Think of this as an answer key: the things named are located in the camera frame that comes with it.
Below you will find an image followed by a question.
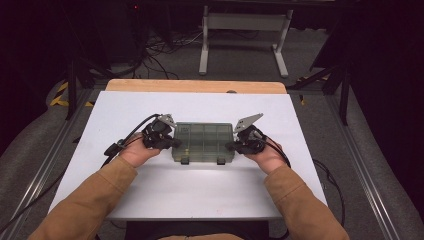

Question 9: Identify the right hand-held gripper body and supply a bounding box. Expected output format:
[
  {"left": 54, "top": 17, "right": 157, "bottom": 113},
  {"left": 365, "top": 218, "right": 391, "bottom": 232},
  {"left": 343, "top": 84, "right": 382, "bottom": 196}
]
[{"left": 233, "top": 112, "right": 268, "bottom": 156}]

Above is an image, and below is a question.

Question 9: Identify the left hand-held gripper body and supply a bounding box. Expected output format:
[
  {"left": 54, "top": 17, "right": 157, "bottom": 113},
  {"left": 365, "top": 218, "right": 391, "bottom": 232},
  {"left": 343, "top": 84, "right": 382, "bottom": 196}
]
[{"left": 142, "top": 113, "right": 178, "bottom": 150}]

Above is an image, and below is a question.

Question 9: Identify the grey plastic compartment box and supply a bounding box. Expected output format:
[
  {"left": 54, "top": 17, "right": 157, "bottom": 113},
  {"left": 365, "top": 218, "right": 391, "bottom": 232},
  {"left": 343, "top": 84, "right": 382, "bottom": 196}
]
[{"left": 171, "top": 121, "right": 236, "bottom": 166}]

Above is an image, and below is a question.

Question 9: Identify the person's left hand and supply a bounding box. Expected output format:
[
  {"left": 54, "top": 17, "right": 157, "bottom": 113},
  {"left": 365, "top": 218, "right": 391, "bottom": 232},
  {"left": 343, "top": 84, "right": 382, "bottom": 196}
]
[{"left": 118, "top": 132, "right": 162, "bottom": 169}]

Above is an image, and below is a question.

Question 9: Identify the person's right hand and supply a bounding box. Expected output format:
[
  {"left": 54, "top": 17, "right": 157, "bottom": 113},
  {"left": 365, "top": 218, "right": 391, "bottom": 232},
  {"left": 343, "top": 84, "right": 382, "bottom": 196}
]
[{"left": 244, "top": 141, "right": 288, "bottom": 175}]

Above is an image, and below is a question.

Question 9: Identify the white board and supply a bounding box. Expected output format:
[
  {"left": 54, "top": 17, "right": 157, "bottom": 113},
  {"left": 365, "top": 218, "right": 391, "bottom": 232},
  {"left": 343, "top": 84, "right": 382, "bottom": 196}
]
[{"left": 47, "top": 90, "right": 332, "bottom": 222}]

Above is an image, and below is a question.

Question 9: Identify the wooden table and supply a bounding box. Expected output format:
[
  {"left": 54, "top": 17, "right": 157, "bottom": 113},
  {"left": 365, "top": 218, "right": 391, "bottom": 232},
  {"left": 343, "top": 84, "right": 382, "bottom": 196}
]
[{"left": 105, "top": 78, "right": 288, "bottom": 95}]

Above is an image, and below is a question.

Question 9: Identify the black tripod stand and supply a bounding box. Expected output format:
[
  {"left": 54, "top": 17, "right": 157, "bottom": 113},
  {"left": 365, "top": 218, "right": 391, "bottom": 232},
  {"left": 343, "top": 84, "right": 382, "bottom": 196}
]
[
  {"left": 64, "top": 58, "right": 116, "bottom": 121},
  {"left": 288, "top": 61, "right": 353, "bottom": 127}
]

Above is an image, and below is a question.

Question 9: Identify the yellow black floor tape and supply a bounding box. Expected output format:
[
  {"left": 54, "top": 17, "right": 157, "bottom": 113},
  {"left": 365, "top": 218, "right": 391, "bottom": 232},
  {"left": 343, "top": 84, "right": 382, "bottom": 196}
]
[{"left": 49, "top": 81, "right": 95, "bottom": 108}]

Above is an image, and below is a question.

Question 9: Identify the grey metal stand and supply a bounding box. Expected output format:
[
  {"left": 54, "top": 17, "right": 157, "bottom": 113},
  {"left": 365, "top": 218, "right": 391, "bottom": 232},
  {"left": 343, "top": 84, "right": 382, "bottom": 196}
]
[{"left": 198, "top": 4, "right": 295, "bottom": 80}]

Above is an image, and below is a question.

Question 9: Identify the left hand-held gripper cable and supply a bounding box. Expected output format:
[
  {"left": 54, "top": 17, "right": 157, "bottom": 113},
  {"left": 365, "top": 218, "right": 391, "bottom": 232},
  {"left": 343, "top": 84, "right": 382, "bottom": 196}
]
[{"left": 0, "top": 113, "right": 163, "bottom": 234}]

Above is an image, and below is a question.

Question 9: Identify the hand-held gripper cable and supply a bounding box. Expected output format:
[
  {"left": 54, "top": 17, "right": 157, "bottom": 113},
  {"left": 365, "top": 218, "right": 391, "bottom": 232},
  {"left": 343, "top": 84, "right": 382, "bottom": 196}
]
[
  {"left": 0, "top": 113, "right": 163, "bottom": 234},
  {"left": 255, "top": 132, "right": 346, "bottom": 240}
]

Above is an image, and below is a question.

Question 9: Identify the bundle of black floor cables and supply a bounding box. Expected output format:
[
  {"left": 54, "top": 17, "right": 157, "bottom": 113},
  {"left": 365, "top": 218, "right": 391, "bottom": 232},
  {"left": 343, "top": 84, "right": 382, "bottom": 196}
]
[{"left": 109, "top": 29, "right": 205, "bottom": 81}]

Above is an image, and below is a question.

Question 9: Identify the right hand-held gripper cable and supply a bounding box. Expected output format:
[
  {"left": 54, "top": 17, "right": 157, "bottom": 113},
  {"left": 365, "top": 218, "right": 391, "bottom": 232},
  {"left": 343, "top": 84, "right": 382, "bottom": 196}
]
[{"left": 255, "top": 132, "right": 346, "bottom": 240}]

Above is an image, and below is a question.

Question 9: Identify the aluminium rail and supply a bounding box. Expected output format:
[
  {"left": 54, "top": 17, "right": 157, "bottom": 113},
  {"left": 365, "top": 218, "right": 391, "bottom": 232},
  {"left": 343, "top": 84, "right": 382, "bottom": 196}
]
[
  {"left": 0, "top": 89, "right": 102, "bottom": 240},
  {"left": 325, "top": 94, "right": 405, "bottom": 240}
]

